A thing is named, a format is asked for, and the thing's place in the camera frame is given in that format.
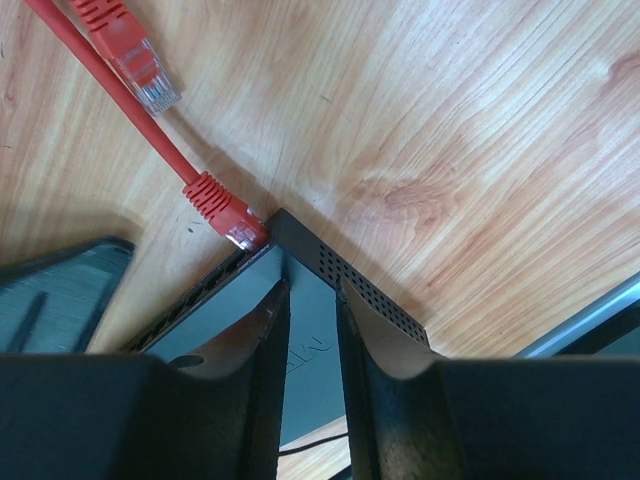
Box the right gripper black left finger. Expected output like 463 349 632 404
1 280 290 479

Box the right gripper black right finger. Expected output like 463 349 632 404
336 280 639 479

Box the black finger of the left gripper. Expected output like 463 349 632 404
1 236 135 354

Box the black network switch box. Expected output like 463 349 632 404
123 209 428 445

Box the red ethernet cable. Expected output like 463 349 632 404
67 0 182 119
24 0 269 251

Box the aluminium front rail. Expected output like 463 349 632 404
516 273 639 358

